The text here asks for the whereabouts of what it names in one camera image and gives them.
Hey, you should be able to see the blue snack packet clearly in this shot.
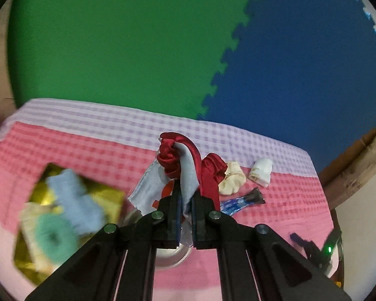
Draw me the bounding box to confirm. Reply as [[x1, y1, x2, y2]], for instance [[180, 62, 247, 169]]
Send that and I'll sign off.
[[221, 187, 266, 216]]

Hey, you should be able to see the wooden frame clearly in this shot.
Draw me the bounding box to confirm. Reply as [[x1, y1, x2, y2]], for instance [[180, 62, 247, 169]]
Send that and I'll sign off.
[[318, 122, 376, 209]]

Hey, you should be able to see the pink checked tablecloth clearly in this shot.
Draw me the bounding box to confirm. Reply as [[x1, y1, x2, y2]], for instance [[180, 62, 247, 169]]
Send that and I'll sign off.
[[0, 98, 336, 301]]

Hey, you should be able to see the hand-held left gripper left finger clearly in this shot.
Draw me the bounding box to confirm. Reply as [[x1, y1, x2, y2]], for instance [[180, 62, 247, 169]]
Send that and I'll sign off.
[[24, 188, 180, 301]]

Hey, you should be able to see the stainless steel bowl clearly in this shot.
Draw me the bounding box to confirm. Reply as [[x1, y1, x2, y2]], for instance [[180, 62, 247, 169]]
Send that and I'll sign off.
[[122, 208, 193, 268]]

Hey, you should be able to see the blue foam mat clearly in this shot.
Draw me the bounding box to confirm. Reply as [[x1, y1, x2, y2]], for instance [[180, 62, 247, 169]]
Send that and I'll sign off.
[[199, 0, 376, 171]]

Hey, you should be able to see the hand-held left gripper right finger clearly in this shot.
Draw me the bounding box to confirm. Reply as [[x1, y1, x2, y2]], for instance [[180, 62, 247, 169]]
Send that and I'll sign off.
[[191, 191, 353, 301]]

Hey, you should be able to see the light blue towel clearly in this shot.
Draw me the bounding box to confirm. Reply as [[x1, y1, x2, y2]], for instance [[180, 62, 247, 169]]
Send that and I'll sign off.
[[47, 169, 105, 234]]

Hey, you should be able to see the white rolled cloth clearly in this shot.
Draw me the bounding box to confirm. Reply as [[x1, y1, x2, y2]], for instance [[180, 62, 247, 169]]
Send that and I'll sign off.
[[248, 158, 273, 188]]

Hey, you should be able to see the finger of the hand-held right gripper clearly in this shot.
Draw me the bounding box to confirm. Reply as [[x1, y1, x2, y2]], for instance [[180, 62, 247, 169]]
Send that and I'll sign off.
[[290, 233, 320, 259]]

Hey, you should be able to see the cream scrunchie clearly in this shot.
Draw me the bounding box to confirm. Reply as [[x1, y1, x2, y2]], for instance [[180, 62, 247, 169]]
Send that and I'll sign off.
[[218, 161, 246, 195]]

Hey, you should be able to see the green foam mat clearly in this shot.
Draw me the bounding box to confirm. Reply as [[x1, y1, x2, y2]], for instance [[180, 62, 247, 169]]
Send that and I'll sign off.
[[7, 0, 267, 121]]

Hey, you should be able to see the red satin hair tie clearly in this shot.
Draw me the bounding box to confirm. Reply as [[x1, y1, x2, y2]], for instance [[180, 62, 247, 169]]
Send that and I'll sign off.
[[157, 132, 229, 212]]

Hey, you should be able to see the red and gold tin box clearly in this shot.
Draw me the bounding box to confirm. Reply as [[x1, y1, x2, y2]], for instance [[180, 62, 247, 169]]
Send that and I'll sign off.
[[13, 162, 126, 284]]

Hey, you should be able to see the green fluffy scrunchie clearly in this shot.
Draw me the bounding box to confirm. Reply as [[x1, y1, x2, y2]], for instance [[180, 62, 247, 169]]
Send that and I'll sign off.
[[34, 215, 79, 264]]

